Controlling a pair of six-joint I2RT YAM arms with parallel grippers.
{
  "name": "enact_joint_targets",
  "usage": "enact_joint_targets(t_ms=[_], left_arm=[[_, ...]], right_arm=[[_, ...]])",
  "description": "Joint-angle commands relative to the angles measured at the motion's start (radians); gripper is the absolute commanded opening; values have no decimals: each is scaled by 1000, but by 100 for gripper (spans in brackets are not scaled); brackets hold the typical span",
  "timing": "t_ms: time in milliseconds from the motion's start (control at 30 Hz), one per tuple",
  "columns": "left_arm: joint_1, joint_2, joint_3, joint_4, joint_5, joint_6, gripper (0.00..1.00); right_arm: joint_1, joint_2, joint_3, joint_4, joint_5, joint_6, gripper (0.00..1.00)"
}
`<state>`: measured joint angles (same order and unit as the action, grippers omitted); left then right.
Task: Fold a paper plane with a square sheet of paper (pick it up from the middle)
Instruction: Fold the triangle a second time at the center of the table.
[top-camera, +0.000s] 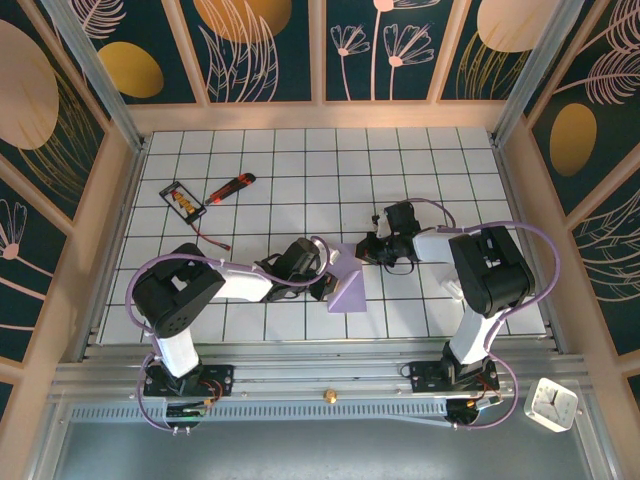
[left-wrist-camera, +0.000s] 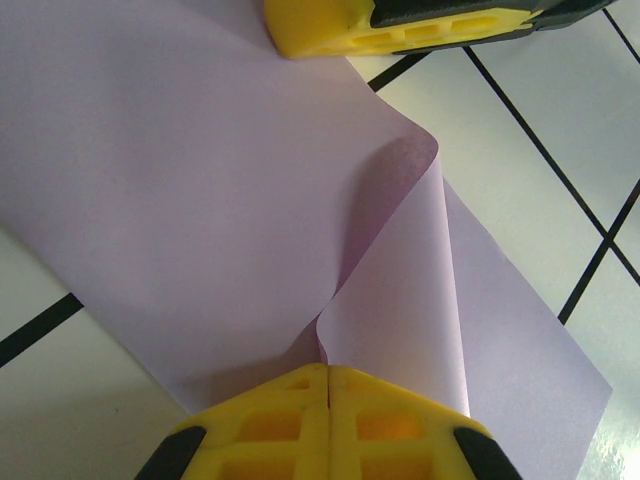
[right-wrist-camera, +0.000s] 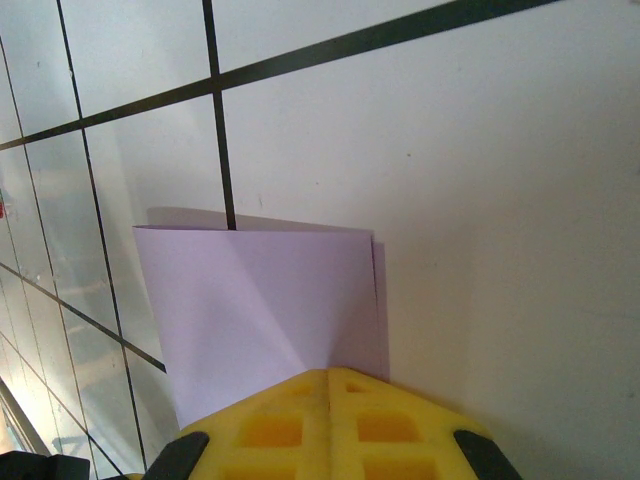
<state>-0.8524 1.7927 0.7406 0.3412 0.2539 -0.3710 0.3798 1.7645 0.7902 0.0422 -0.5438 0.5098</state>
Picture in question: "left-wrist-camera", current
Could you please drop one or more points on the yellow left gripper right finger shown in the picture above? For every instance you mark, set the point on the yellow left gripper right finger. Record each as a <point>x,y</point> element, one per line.
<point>390,430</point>

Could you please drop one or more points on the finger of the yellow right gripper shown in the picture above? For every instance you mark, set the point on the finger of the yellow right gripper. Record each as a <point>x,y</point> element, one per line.
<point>350,25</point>

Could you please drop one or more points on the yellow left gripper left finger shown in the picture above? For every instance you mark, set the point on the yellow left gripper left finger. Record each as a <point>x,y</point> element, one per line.
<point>270,430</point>

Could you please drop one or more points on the lilac paper sheet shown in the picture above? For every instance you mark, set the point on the lilac paper sheet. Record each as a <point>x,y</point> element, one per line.
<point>175,175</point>

